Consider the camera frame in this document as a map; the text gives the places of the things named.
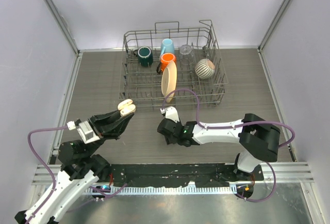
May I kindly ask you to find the clear glass cup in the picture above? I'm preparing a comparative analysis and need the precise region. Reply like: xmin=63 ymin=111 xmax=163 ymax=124
xmin=179 ymin=44 xmax=194 ymax=66

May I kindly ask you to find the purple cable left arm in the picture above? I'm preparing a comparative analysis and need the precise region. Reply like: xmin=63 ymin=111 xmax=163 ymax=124
xmin=24 ymin=125 xmax=128 ymax=224

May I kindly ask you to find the grey wire dish rack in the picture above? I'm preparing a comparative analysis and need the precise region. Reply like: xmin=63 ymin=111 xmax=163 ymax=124
xmin=119 ymin=20 xmax=228 ymax=108

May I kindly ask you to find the light blue cup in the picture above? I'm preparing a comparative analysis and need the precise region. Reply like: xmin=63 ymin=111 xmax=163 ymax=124
xmin=160 ymin=38 xmax=175 ymax=56

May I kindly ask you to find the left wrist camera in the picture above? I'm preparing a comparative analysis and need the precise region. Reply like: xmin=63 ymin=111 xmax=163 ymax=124
xmin=66 ymin=119 xmax=100 ymax=144

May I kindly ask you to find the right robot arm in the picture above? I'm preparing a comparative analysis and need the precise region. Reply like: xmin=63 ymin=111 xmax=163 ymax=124
xmin=157 ymin=114 xmax=281 ymax=180

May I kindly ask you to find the orange mug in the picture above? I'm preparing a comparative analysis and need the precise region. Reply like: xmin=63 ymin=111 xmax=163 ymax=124
xmin=156 ymin=53 xmax=176 ymax=74

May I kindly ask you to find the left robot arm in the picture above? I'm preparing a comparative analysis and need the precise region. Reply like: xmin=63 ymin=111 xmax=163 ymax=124
xmin=15 ymin=108 xmax=135 ymax=223

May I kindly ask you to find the white slotted cable duct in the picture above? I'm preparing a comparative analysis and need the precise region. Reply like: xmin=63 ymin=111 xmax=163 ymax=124
xmin=85 ymin=184 xmax=237 ymax=196

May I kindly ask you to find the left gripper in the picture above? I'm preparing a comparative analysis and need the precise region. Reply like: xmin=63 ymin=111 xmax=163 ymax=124
xmin=85 ymin=105 xmax=134 ymax=156

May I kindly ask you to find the beige oval plate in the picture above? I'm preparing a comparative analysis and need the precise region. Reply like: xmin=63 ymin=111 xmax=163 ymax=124
xmin=161 ymin=62 xmax=177 ymax=103

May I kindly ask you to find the dark green mug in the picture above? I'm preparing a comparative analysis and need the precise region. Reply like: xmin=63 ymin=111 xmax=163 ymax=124
xmin=133 ymin=46 xmax=153 ymax=67

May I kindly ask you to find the striped ceramic bowl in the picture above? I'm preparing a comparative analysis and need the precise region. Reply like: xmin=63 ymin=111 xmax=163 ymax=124
xmin=195 ymin=58 xmax=215 ymax=79

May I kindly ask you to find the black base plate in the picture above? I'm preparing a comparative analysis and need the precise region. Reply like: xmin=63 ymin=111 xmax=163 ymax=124
xmin=108 ymin=163 xmax=264 ymax=188

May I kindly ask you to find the beige earbud charging case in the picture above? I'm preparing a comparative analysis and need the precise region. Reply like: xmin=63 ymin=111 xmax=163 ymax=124
xmin=117 ymin=99 xmax=136 ymax=117

